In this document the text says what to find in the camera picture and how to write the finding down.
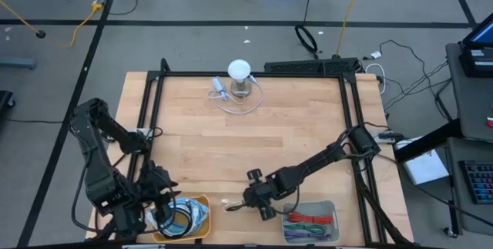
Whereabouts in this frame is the black hanging cable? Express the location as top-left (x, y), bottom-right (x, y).
top-left (293, 0), bottom-right (319, 55)

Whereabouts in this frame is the grey floor bar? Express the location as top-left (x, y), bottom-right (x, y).
top-left (0, 56), bottom-right (38, 70)

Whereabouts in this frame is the grey desk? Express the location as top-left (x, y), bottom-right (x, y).
top-left (445, 42), bottom-right (493, 143)

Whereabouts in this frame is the backlit black keyboard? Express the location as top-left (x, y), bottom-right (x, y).
top-left (458, 159), bottom-right (493, 205)

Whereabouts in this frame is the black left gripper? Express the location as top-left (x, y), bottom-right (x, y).
top-left (144, 181), bottom-right (182, 225)

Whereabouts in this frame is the grey plastic bin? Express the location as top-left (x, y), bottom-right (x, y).
top-left (280, 200), bottom-right (342, 245)

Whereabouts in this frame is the black table frame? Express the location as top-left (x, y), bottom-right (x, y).
top-left (92, 58), bottom-right (416, 249)

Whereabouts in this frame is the purple cable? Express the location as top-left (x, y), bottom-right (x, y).
top-left (283, 230), bottom-right (333, 242)

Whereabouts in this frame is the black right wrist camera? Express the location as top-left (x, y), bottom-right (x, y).
top-left (246, 167), bottom-right (264, 184)

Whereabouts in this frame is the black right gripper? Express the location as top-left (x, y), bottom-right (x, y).
top-left (226, 170), bottom-right (293, 221)

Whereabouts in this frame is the cream cable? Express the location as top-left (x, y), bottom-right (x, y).
top-left (221, 197), bottom-right (243, 212)

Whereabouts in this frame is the orange cable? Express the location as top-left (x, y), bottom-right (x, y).
top-left (287, 211), bottom-right (334, 225)

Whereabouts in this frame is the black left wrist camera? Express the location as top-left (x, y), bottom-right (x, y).
top-left (140, 160), bottom-right (171, 187)

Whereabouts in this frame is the yellow hanging power cord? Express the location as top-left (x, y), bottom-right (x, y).
top-left (334, 0), bottom-right (367, 60)
top-left (0, 0), bottom-right (46, 39)

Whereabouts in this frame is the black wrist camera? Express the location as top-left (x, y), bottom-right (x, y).
top-left (140, 160), bottom-right (171, 187)
top-left (246, 167), bottom-right (264, 184)

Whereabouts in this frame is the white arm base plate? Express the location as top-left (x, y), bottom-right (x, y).
top-left (126, 126), bottom-right (153, 137)

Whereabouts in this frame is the green coiled cable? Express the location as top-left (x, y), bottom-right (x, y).
top-left (283, 223), bottom-right (329, 234)

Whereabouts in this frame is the white bulb brass table lamp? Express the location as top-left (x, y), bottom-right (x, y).
top-left (226, 59), bottom-right (254, 98)

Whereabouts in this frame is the yellow floor extension cord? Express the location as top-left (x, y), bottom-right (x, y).
top-left (70, 2), bottom-right (105, 48)

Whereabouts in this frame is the white lamp power cord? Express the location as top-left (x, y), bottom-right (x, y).
top-left (206, 74), bottom-right (266, 116)

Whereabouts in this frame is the white box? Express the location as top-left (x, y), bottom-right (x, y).
top-left (393, 136), bottom-right (451, 187)

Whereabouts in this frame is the yellow plastic tray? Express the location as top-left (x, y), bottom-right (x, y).
top-left (150, 193), bottom-right (213, 244)

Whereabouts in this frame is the black beam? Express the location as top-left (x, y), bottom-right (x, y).
top-left (392, 118), bottom-right (463, 164)

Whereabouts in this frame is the light blue Pixio cable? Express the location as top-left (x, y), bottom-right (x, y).
top-left (148, 200), bottom-right (197, 239)

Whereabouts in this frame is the black laptop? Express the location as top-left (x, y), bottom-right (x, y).
top-left (459, 12), bottom-right (493, 79)

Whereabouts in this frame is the black floor object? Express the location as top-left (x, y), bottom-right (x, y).
top-left (0, 89), bottom-right (16, 126)

